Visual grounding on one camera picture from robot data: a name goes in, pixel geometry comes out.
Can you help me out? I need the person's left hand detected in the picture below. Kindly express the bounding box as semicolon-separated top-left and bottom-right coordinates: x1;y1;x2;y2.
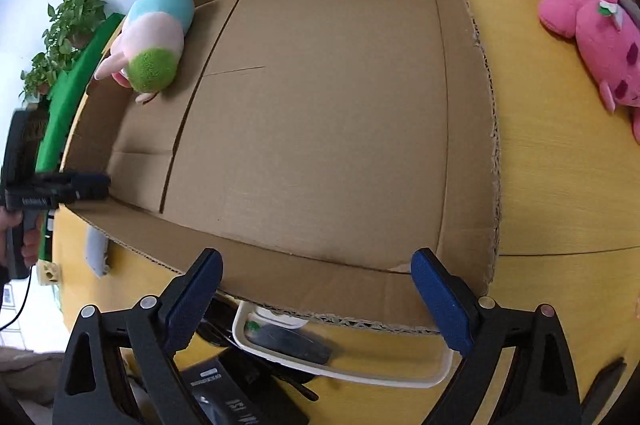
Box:
0;208;43;267

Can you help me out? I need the large cardboard box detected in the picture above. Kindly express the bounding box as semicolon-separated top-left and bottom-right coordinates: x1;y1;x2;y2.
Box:
65;0;500;330

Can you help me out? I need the white power strip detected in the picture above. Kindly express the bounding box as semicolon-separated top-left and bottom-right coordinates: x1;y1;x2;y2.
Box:
35;259;62;285

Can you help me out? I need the pastel caterpillar plush toy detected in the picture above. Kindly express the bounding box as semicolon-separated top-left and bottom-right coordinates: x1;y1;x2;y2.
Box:
93;0;195;104

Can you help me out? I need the black charger box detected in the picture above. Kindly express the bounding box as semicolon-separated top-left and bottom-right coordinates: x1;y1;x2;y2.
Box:
181;349;309;425

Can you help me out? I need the white clear phone case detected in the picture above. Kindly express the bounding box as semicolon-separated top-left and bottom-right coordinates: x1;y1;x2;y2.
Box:
231;301;454;389

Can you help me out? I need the green potted plant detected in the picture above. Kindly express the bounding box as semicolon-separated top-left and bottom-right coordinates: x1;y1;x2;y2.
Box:
21;0;106;100

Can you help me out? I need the green board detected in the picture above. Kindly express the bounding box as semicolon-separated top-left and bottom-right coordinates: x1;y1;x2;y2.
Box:
34;11;125;261

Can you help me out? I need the white small device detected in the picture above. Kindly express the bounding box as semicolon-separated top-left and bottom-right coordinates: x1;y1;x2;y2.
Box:
85;226;110;278

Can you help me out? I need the pink plush toy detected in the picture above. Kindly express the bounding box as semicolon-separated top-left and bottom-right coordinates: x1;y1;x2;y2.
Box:
537;0;640;138

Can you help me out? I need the black tablet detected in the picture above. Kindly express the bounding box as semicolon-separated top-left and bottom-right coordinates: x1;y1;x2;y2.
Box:
582;358;627;425

